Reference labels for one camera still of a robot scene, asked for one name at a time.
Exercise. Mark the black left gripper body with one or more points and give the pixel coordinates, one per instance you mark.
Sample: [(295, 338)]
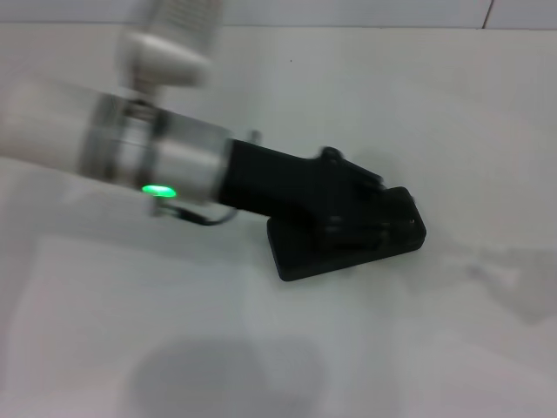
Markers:
[(278, 183)]

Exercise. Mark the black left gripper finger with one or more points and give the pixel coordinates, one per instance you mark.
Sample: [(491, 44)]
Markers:
[(357, 235), (361, 172)]

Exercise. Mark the black glasses case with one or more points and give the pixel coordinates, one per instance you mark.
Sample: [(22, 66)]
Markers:
[(404, 226)]

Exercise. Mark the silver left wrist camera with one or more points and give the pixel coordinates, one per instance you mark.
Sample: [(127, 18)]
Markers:
[(174, 43)]

